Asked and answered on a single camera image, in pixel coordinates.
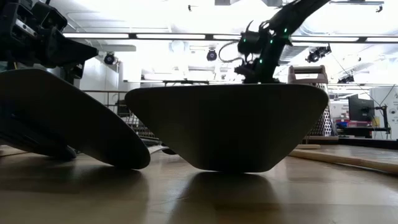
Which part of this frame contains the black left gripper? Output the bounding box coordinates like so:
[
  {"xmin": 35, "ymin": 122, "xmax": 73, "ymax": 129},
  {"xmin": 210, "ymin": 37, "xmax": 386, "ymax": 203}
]
[{"xmin": 0, "ymin": 0, "xmax": 99, "ymax": 84}]

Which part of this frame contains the metal box grater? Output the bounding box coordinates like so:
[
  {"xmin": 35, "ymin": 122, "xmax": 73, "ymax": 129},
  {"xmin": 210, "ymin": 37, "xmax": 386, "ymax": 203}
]
[{"xmin": 287, "ymin": 64, "xmax": 340, "ymax": 144}]

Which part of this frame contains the black ceiling track lamp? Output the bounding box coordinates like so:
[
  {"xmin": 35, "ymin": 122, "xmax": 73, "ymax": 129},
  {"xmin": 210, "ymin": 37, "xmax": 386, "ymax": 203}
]
[
  {"xmin": 305, "ymin": 44, "xmax": 333, "ymax": 64},
  {"xmin": 337, "ymin": 74, "xmax": 355, "ymax": 84}
]

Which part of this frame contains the long ceiling light bar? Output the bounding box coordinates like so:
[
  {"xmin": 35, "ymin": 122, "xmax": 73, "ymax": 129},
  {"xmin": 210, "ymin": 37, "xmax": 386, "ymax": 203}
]
[{"xmin": 62, "ymin": 32, "xmax": 398, "ymax": 44}]

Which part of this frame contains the black computer monitor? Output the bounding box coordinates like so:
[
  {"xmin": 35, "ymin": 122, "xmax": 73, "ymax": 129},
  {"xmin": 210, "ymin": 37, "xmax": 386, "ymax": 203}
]
[{"xmin": 348, "ymin": 94, "xmax": 376, "ymax": 123}]

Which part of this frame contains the black background desk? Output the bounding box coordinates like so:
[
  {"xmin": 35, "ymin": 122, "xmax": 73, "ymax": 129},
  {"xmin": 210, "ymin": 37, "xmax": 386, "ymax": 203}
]
[{"xmin": 335, "ymin": 126, "xmax": 392, "ymax": 139}]

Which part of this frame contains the white partition panel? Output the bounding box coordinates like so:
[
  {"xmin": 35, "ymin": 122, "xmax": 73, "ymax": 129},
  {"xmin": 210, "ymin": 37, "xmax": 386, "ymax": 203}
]
[{"xmin": 369, "ymin": 86, "xmax": 398, "ymax": 141}]

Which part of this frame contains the silver ventilation duct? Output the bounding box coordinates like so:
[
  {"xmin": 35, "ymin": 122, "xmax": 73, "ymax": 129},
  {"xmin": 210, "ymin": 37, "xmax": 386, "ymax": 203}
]
[{"xmin": 276, "ymin": 18, "xmax": 352, "ymax": 65}]

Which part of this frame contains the bronze wire basket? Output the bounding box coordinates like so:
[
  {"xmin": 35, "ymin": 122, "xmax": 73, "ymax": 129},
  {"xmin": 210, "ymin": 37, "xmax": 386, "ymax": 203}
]
[{"xmin": 81, "ymin": 89, "xmax": 162, "ymax": 142}]

